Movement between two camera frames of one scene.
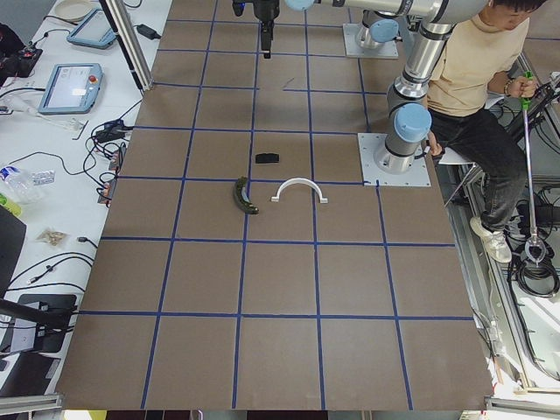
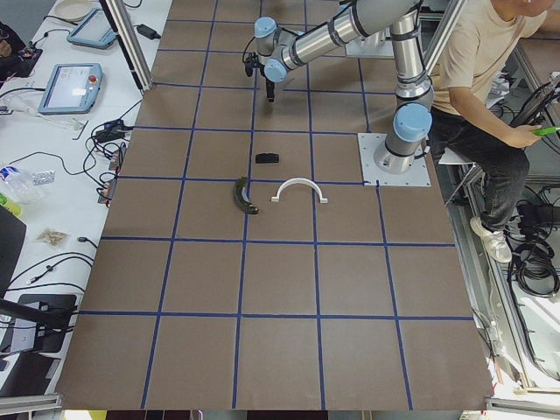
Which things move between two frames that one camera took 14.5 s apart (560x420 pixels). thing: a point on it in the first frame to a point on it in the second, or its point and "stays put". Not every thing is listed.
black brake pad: (267, 157) stays put
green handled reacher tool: (534, 248) to (545, 130)
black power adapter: (147, 31) stays put
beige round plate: (73, 10) stays put
